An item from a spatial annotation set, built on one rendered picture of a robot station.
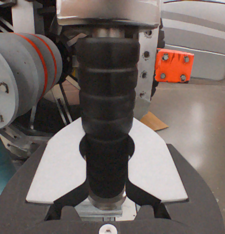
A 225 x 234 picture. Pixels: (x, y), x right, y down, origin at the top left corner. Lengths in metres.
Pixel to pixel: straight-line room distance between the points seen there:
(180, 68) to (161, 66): 0.04
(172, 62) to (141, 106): 0.12
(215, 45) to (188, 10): 0.23
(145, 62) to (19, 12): 0.28
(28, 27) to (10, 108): 0.19
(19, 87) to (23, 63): 0.04
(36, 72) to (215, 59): 0.82
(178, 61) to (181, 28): 0.44
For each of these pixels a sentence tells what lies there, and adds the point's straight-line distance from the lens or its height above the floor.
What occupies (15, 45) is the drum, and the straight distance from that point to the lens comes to 0.23.
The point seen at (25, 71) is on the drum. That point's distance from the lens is 0.21.
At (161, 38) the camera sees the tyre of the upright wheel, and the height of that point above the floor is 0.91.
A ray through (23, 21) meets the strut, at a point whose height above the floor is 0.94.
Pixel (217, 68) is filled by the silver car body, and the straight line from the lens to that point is 0.90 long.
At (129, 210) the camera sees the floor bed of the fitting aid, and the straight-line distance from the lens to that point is 0.90.
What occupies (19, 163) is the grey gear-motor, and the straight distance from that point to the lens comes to 0.76.
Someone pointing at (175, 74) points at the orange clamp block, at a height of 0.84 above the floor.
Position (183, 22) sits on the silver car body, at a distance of 0.76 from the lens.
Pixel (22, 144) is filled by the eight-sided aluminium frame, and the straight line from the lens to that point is 0.48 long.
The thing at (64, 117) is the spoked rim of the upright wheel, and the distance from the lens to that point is 0.48.
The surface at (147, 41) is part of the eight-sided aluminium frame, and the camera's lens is 0.30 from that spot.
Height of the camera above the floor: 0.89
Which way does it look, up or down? 30 degrees down
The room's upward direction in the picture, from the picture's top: 2 degrees clockwise
